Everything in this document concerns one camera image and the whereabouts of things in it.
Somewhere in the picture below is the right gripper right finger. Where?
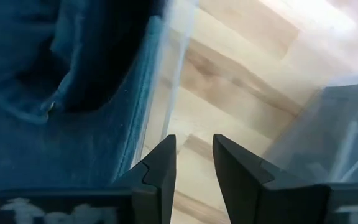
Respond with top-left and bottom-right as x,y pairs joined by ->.
212,133 -> 331,224

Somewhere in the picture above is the clear plastic container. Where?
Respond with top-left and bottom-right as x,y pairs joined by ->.
0,0 -> 198,194
262,74 -> 358,185

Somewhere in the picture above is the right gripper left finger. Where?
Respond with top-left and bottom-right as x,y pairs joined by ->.
113,134 -> 178,224

